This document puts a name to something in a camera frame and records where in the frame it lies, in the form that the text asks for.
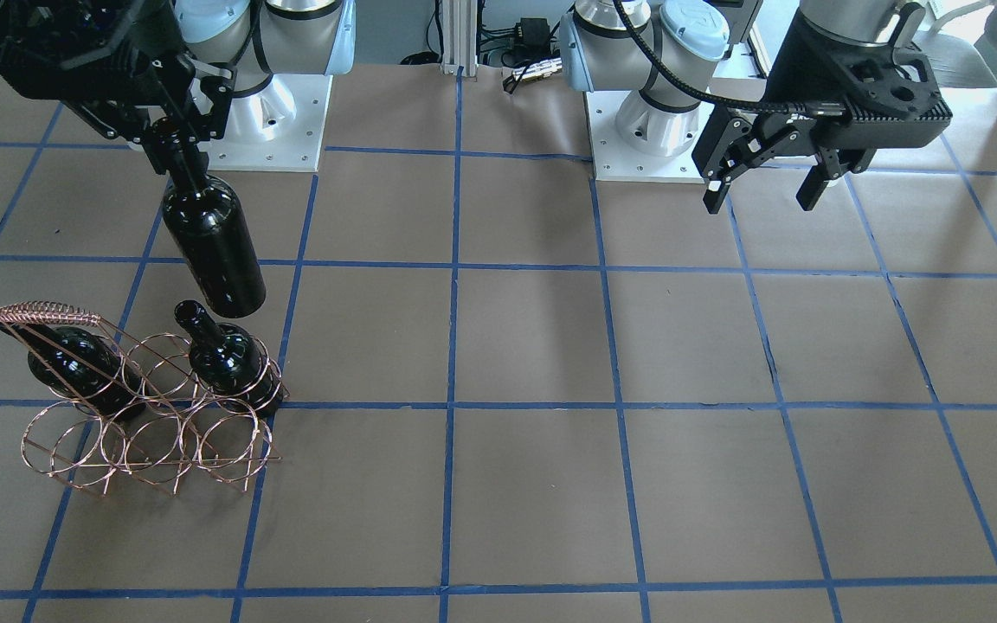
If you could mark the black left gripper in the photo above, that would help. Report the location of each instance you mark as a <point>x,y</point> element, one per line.
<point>788,73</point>

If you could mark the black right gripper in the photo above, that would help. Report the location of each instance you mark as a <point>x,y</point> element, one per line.
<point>171,93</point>

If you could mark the dark wine bottle in basket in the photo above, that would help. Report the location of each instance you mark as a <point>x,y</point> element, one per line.
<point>230,361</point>

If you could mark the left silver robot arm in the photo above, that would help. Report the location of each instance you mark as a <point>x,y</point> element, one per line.
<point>668,53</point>

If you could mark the copper wire wine basket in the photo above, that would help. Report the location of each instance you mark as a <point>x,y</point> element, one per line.
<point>153,409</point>

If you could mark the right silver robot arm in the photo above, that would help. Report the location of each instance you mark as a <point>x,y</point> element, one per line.
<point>264,38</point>

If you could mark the dark glass wine bottle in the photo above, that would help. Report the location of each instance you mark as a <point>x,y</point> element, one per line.
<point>207,222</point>

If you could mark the aluminium frame post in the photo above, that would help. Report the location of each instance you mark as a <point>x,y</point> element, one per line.
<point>459,34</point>

